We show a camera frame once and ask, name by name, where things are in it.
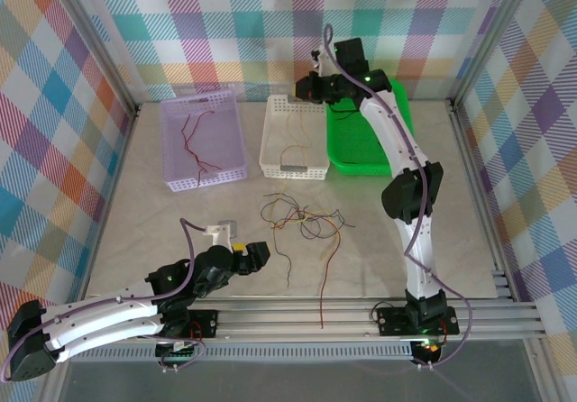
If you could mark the white perforated plastic basket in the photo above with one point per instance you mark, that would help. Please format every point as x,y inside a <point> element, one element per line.
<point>275,149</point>

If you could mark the green plastic basket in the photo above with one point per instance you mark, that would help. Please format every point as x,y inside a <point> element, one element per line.
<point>356,145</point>

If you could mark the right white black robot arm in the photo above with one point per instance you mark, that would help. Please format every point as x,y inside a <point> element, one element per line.
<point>419,249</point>

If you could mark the aluminium frame post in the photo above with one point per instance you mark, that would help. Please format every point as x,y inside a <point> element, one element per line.
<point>496,37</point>
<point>97,46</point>

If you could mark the purple perforated plastic basket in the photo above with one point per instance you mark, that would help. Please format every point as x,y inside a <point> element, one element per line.
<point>216,140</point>

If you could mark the aluminium side rail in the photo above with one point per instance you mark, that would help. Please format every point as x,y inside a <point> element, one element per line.
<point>473,172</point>
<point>112,185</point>

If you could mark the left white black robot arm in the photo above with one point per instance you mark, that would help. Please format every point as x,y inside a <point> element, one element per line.
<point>99,325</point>

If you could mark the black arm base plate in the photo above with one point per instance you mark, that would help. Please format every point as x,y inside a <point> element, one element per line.
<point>205,323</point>
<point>391,322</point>

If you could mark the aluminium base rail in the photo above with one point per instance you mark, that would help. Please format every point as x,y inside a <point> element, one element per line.
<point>293,321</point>

